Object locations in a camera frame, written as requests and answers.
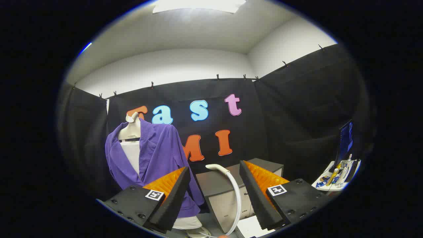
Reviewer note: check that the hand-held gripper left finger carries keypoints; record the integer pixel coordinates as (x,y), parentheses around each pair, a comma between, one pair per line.
(175,201)

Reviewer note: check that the grey cabinet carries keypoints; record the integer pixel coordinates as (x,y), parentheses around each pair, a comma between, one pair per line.
(218,185)

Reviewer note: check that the yellow bottle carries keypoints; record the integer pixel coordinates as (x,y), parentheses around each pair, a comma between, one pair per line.
(333,176)

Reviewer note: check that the ceiling light panel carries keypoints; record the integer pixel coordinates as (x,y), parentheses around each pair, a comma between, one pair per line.
(198,5)

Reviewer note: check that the white paper sheet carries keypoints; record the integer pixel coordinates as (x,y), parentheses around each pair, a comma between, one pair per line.
(251,228)

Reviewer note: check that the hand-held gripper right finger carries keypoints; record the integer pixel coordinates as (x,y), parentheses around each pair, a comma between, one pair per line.
(256,195)

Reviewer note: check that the computer monitor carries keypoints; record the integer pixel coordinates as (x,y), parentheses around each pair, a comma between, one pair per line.
(346,140)

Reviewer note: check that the white mannequin torso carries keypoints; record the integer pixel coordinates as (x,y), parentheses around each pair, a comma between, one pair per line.
(132,155)

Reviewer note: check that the clear plastic bottle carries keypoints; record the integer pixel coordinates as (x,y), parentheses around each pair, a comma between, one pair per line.
(347,165)

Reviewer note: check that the ceiling light strip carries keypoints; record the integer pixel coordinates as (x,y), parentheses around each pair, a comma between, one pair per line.
(85,48)

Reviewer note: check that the white side table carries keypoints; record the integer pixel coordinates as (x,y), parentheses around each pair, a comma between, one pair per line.
(332,164)

